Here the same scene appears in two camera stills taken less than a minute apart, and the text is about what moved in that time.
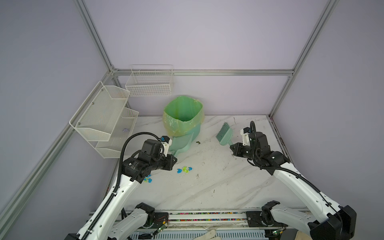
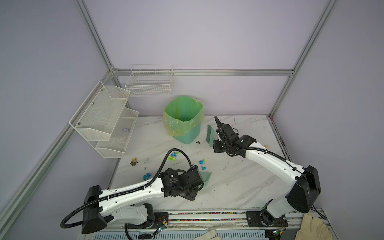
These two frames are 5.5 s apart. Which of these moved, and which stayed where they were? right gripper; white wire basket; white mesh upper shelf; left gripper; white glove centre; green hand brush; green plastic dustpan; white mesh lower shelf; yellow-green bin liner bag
Moved: left gripper; green hand brush; right gripper; green plastic dustpan
Stayed: white glove centre; white mesh lower shelf; yellow-green bin liner bag; white wire basket; white mesh upper shelf
